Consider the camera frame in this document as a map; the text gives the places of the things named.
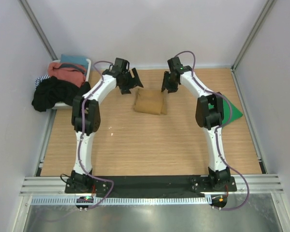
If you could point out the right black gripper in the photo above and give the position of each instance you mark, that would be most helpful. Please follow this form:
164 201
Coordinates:
164 85

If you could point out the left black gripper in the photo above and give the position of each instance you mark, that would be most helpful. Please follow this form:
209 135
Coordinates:
125 90

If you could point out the tan tank top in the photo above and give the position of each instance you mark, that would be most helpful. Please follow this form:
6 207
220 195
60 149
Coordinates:
150 101

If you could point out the green tank top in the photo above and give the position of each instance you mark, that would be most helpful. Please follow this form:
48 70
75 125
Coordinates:
231 113

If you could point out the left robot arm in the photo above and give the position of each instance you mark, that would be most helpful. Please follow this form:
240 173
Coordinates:
86 117

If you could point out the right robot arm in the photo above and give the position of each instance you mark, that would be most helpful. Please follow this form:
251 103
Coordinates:
209 116

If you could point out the black tank top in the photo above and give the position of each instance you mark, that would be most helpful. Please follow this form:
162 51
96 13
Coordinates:
85 88

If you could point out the salmon pink garment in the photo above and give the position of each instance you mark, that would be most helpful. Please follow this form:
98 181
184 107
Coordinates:
73 73

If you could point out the teal folded garment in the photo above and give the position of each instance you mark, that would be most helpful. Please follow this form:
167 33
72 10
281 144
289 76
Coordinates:
80 60

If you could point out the black garment over bin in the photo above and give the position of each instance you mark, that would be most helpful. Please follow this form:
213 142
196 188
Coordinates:
51 91

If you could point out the striped garment in bin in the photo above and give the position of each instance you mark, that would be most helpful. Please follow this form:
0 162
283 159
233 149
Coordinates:
40 79

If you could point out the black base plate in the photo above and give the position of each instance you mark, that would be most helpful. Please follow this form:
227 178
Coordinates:
148 187

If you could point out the slotted cable duct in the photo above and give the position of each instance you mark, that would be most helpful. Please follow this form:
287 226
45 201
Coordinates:
135 200

